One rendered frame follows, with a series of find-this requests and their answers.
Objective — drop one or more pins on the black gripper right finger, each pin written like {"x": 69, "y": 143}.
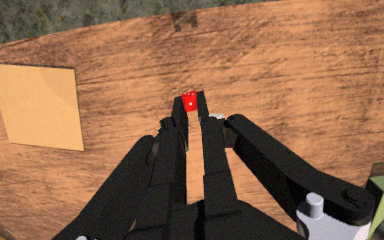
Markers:
{"x": 323, "y": 207}

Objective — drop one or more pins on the red die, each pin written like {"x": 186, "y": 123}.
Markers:
{"x": 189, "y": 100}

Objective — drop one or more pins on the orange flat mat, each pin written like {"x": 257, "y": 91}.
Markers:
{"x": 40, "y": 106}

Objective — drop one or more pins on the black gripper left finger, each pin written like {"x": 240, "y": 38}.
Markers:
{"x": 111, "y": 212}

